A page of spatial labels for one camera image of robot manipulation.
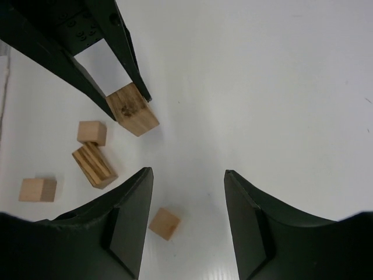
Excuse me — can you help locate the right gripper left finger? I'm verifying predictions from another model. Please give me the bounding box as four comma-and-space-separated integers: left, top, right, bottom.
1, 167, 154, 279

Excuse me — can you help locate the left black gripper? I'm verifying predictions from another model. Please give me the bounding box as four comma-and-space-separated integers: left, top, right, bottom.
1, 0, 152, 119

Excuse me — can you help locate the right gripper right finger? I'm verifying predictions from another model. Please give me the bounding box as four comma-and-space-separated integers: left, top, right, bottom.
224, 170, 372, 279

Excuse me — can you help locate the long striped wood block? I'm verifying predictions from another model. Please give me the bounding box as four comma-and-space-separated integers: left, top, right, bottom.
72, 142, 118, 189

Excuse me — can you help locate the long plain wood block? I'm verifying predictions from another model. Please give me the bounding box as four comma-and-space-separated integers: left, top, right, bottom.
105, 82, 160, 137

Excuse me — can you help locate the small wood cube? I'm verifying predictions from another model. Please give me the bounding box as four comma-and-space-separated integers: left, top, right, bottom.
149, 208, 181, 241
18, 178, 57, 202
77, 121, 107, 146

